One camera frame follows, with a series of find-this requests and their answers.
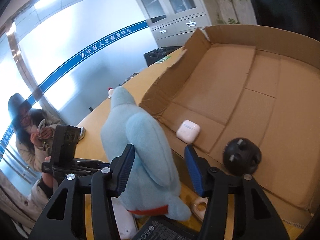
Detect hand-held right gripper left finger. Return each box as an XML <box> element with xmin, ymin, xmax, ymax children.
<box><xmin>29</xmin><ymin>144</ymin><xmax>137</xmax><ymax>240</ymax></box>

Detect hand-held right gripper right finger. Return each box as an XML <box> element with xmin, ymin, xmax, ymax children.
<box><xmin>184</xmin><ymin>144</ymin><xmax>290</xmax><ymax>240</ymax></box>

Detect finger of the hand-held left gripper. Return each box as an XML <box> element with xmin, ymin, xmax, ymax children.
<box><xmin>74</xmin><ymin>158</ymin><xmax>110</xmax><ymax>167</ymax></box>
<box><xmin>74</xmin><ymin>166</ymin><xmax>103</xmax><ymax>175</ymax></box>

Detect light blue plush toy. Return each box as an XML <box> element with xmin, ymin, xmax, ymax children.
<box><xmin>101</xmin><ymin>86</ymin><xmax>192</xmax><ymax>221</ymax></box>

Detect small beige plastic object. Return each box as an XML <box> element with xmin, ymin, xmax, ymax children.
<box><xmin>191</xmin><ymin>197</ymin><xmax>208</xmax><ymax>222</ymax></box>

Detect white plastic device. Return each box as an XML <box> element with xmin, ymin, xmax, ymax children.
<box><xmin>111</xmin><ymin>197</ymin><xmax>138</xmax><ymax>240</ymax></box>

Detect black power adapter brick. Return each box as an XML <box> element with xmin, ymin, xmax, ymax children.
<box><xmin>131</xmin><ymin>216</ymin><xmax>202</xmax><ymax>240</ymax></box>

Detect shallow cardboard box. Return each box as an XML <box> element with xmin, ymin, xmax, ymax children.
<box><xmin>138</xmin><ymin>24</ymin><xmax>320</xmax><ymax>214</ymax></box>

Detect person's left forearm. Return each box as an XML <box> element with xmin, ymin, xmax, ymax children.
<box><xmin>0</xmin><ymin>170</ymin><xmax>54</xmax><ymax>233</ymax></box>

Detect person's left hand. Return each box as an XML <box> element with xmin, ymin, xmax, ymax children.
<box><xmin>41</xmin><ymin>156</ymin><xmax>55</xmax><ymax>189</ymax></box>

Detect white earbuds case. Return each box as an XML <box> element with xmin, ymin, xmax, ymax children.
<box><xmin>176</xmin><ymin>120</ymin><xmax>201</xmax><ymax>144</ymax></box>

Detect black round plug adapter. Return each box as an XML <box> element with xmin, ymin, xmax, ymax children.
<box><xmin>222</xmin><ymin>137</ymin><xmax>262</xmax><ymax>176</ymax></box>

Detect black office chair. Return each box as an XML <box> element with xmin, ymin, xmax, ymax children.
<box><xmin>143</xmin><ymin>46</ymin><xmax>184</xmax><ymax>67</ymax></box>

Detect grey metal cabinet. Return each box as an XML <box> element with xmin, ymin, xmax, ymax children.
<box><xmin>128</xmin><ymin>0</ymin><xmax>212</xmax><ymax>40</ymax></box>

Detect black monitor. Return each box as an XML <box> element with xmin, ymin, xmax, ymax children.
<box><xmin>240</xmin><ymin>0</ymin><xmax>320</xmax><ymax>32</ymax></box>

